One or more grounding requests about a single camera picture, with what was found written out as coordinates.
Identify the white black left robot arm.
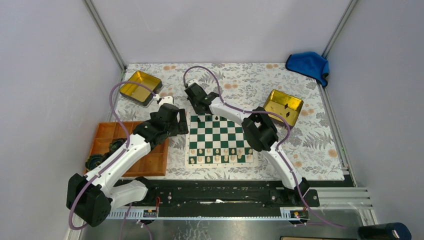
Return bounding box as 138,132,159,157
66,103,189,230

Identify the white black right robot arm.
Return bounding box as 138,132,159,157
184,83,310,206

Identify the green white chess board mat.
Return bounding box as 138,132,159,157
185,107,259,169

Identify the gold tin left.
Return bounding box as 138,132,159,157
119,70,163,107

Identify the gold tin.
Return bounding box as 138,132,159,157
263,89,304,128
119,70,163,107

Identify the gold tin right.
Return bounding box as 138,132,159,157
263,89,304,128

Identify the blue cloth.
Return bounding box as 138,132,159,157
285,51,330,88

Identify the floral tablecloth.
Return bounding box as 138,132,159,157
124,63,345,182

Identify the dark cylinder bottle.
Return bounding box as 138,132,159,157
358,222,412,240

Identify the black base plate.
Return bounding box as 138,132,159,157
133,179,320,207

